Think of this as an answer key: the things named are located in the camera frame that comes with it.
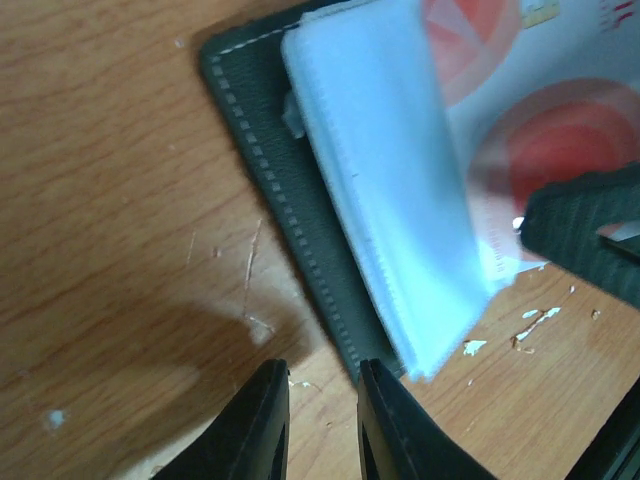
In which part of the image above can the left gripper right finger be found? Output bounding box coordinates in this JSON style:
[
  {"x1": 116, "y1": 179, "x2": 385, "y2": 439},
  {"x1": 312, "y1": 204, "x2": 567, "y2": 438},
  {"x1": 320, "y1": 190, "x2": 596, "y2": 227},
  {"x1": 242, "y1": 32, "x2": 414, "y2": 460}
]
[{"x1": 357, "y1": 359, "x2": 494, "y2": 480}]

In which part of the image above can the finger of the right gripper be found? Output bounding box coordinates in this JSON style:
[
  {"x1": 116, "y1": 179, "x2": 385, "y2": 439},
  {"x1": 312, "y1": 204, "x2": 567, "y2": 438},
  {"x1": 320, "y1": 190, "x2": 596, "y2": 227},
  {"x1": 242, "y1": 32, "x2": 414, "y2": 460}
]
[{"x1": 520, "y1": 162, "x2": 639, "y2": 308}]

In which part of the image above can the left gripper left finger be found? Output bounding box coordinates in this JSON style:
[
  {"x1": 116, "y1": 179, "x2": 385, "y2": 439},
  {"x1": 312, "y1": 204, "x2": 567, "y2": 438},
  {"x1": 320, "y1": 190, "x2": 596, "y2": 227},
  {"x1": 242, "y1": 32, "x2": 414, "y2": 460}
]
[{"x1": 154, "y1": 359, "x2": 290, "y2": 479}]

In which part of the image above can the black card holder wallet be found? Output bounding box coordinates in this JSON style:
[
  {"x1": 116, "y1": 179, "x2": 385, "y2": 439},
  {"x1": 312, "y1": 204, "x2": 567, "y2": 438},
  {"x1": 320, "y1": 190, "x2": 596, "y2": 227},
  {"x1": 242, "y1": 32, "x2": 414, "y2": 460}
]
[{"x1": 199, "y1": 1, "x2": 523, "y2": 381}]

